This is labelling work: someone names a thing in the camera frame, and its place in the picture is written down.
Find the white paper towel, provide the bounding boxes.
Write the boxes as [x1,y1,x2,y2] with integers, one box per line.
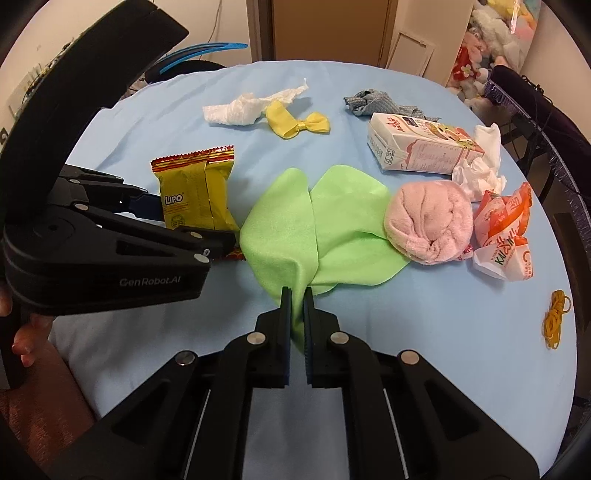
[202,78,310,126]

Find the rolled pink towel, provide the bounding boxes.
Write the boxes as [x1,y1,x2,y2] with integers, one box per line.
[384,181,474,265]

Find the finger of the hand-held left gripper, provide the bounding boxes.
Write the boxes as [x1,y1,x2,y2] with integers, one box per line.
[55,202,237,265]
[59,164,166,227]

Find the yellow ribbon bow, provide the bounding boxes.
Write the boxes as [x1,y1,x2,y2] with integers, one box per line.
[265,100,331,139]

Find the brown wooden door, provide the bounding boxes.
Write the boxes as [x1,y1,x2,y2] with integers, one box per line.
[271,0,399,64]

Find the crumpled white tissue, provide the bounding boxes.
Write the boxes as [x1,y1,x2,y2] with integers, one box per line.
[451,123,507,203]

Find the white framed panel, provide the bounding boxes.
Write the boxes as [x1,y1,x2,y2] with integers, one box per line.
[387,28,435,78]

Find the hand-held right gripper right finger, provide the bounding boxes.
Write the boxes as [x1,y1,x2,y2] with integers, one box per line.
[302,291,542,480]

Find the black metal chair frame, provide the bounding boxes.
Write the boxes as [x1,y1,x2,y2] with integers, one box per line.
[502,111,557,204]

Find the yellow rubber bands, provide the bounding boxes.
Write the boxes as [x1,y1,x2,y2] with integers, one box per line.
[542,290,573,349]

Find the bicycle with blue fender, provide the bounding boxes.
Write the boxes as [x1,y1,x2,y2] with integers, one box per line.
[142,41,251,86]

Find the pile of plush toys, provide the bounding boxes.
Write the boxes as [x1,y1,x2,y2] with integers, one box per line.
[444,0,544,110]

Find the white milk carton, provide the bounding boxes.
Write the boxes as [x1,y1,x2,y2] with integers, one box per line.
[367,112,486,177]

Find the person's left hand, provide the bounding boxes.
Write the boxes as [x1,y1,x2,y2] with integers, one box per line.
[0,291,54,368]

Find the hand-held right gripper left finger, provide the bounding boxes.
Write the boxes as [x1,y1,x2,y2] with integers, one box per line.
[46,286,294,480]

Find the purple fringed fabric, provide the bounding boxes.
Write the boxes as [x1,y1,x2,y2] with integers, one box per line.
[486,65,591,259]

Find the grey-blue crumpled cloth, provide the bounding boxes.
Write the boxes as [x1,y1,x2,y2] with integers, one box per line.
[342,89,441,121]

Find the yellow snack packet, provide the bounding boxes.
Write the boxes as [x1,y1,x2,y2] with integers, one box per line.
[150,144,241,232]

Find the green cloth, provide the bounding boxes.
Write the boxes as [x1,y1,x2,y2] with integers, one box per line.
[239,165,411,356]

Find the orange and white wrapper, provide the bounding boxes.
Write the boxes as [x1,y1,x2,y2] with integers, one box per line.
[471,182,535,281]

